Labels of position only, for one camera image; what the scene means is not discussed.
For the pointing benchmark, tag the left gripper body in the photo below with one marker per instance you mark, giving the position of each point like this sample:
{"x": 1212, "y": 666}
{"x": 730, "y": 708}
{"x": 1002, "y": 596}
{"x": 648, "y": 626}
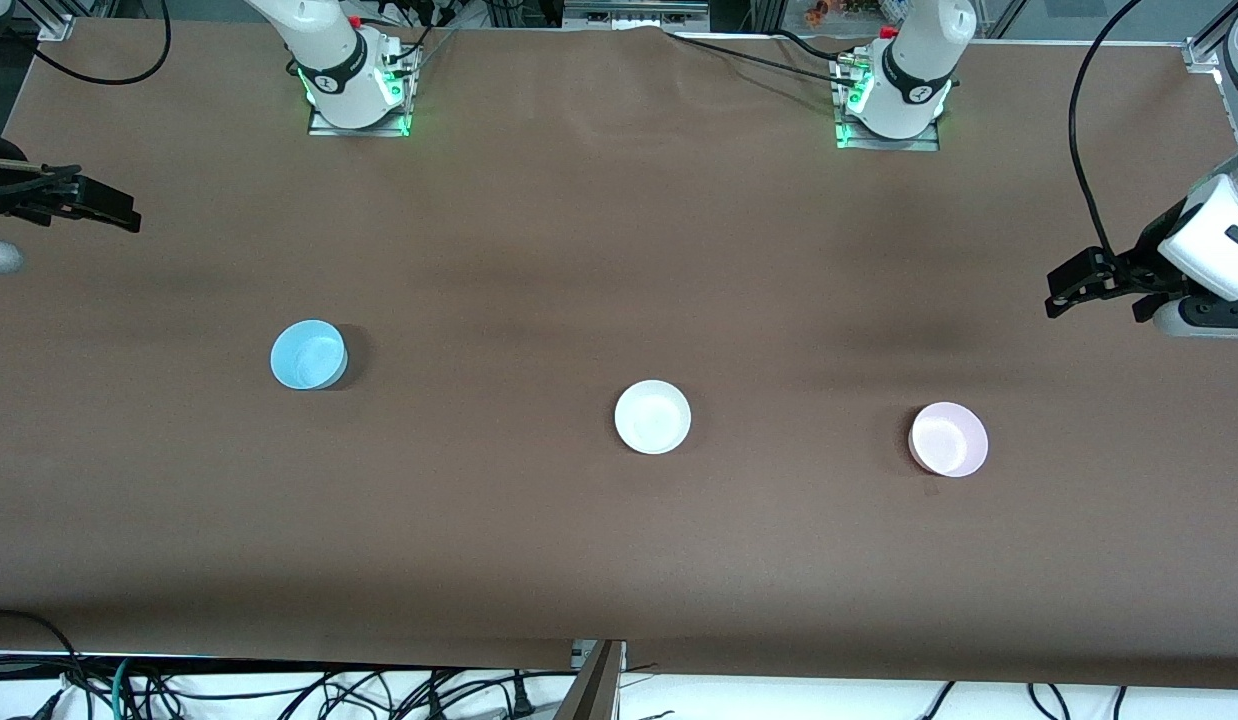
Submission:
{"x": 1145, "y": 257}

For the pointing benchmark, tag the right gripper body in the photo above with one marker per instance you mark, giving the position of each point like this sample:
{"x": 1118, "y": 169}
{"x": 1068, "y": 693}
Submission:
{"x": 1, "y": 192}

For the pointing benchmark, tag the pink bowl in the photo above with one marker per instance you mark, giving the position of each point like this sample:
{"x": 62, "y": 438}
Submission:
{"x": 947, "y": 438}

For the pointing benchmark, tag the blue bowl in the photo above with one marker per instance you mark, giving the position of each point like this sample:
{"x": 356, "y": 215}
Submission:
{"x": 307, "y": 356}

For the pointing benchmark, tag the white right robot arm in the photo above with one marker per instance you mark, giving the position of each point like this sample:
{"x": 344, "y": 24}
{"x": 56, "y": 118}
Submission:
{"x": 331, "y": 60}

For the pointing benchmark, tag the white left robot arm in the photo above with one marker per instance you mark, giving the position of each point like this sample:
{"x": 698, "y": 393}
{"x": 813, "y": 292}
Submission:
{"x": 919, "y": 60}

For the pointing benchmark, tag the white bowl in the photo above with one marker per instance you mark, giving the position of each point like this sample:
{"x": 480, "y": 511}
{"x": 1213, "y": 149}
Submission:
{"x": 652, "y": 416}

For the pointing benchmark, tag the brown table cover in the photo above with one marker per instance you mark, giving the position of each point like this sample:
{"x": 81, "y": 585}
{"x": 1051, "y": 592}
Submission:
{"x": 619, "y": 250}

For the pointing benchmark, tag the grey power strip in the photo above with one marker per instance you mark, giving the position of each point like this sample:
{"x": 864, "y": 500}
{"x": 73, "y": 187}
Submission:
{"x": 634, "y": 12}

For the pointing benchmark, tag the black power plug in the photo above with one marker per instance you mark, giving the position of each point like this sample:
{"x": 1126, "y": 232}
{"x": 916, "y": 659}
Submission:
{"x": 522, "y": 697}

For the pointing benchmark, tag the small aluminium corner bracket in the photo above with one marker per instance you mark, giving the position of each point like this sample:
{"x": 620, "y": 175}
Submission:
{"x": 57, "y": 28}

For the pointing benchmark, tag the aluminium corner frame rail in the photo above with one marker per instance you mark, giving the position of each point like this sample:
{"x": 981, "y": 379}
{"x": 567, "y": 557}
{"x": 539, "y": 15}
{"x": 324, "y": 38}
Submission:
{"x": 1201, "y": 52}

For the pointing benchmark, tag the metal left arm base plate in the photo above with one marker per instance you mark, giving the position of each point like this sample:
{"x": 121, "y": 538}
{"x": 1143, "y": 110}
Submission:
{"x": 919, "y": 145}

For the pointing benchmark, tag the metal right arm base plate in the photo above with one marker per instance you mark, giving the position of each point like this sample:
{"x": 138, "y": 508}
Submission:
{"x": 324, "y": 128}

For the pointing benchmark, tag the aluminium frame post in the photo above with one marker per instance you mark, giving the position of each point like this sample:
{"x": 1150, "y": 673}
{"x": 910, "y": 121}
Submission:
{"x": 594, "y": 690}

